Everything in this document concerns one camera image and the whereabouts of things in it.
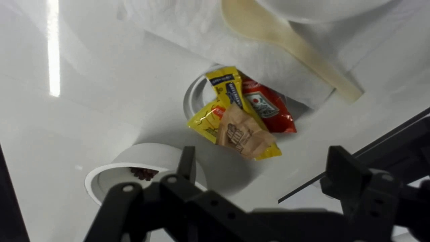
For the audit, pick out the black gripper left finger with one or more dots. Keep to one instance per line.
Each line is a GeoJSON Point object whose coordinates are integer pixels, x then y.
{"type": "Point", "coordinates": [148, 210]}

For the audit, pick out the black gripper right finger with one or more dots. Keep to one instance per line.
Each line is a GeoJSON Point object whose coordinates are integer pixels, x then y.
{"type": "Point", "coordinates": [376, 206]}

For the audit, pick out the brown condiment packet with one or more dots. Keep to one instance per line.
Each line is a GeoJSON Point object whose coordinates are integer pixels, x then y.
{"type": "Point", "coordinates": [243, 132]}

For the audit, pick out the red ketchup packet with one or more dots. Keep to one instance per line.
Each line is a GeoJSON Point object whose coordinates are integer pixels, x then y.
{"type": "Point", "coordinates": [269, 108]}

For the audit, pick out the yellow mustard packet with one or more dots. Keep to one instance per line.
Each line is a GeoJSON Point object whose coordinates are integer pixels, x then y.
{"type": "Point", "coordinates": [206, 122]}

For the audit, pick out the small white plate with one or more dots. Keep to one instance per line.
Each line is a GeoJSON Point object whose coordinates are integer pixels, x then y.
{"type": "Point", "coordinates": [193, 96]}

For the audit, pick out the pile of coffee beans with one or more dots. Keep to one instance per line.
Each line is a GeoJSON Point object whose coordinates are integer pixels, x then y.
{"type": "Point", "coordinates": [142, 174]}

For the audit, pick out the white bowl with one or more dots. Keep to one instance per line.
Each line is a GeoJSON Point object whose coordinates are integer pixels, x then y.
{"type": "Point", "coordinates": [142, 155]}

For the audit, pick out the black holder block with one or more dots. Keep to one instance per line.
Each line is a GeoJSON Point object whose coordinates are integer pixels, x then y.
{"type": "Point", "coordinates": [403, 143]}

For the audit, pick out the wooden spoon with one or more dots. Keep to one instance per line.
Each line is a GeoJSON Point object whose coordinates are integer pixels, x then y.
{"type": "Point", "coordinates": [277, 36]}

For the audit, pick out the white saucer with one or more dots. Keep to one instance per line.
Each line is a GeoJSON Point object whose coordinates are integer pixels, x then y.
{"type": "Point", "coordinates": [322, 9]}

